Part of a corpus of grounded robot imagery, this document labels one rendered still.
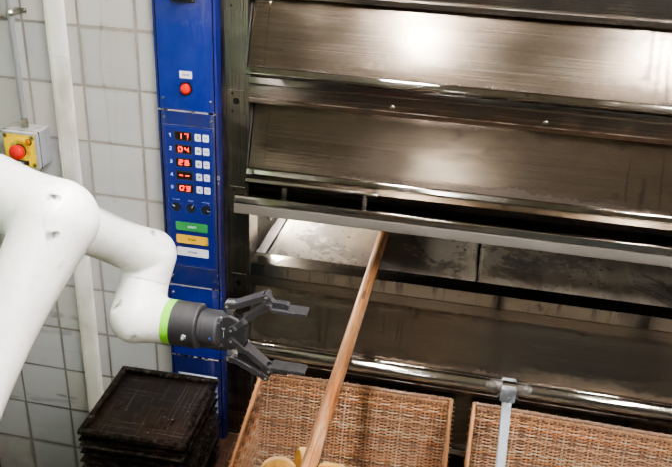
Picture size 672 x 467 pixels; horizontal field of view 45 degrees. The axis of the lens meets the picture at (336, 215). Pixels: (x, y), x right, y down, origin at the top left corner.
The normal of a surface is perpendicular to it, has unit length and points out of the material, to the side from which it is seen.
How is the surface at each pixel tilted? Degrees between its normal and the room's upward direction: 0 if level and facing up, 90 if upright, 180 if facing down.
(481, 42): 70
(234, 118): 90
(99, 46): 90
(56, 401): 90
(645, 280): 0
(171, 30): 90
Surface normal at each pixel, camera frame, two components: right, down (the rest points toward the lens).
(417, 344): -0.18, 0.08
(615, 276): 0.04, -0.90
